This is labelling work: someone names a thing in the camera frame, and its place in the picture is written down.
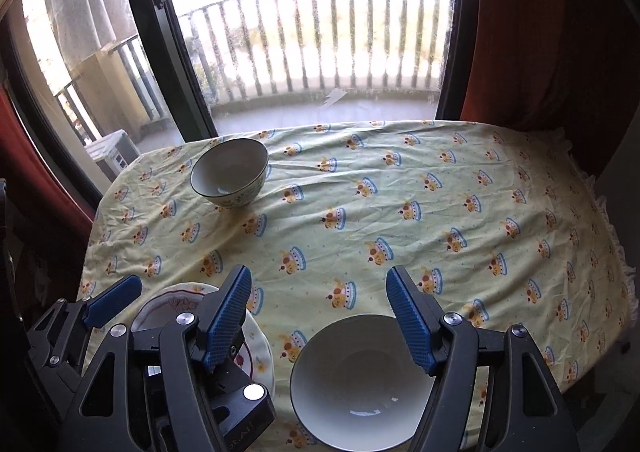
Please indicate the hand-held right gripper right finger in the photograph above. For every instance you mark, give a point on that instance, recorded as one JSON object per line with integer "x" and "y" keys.
{"x": 410, "y": 322}

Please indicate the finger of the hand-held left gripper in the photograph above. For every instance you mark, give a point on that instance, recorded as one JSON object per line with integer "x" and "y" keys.
{"x": 112, "y": 299}

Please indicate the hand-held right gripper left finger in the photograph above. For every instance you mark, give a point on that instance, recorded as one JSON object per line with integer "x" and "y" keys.
{"x": 225, "y": 322}

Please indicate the white yellow floral plate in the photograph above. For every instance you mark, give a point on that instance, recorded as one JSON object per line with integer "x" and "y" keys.
{"x": 260, "y": 347}

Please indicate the small red patterned dish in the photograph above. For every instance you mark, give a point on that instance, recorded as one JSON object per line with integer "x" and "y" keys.
{"x": 165, "y": 304}

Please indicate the cream floral bowl dark rim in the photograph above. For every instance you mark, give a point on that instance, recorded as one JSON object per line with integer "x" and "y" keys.
{"x": 350, "y": 382}
{"x": 225, "y": 167}

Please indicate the yellow printed tablecloth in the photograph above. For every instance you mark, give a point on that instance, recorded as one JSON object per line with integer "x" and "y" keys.
{"x": 400, "y": 182}

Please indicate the white air conditioner unit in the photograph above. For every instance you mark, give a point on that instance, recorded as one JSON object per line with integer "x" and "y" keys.
{"x": 112, "y": 152}

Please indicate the red curtain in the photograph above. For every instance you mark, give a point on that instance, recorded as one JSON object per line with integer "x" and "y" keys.
{"x": 550, "y": 32}
{"x": 30, "y": 157}

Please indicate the dark window frame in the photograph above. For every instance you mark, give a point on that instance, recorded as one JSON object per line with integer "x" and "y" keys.
{"x": 165, "y": 57}

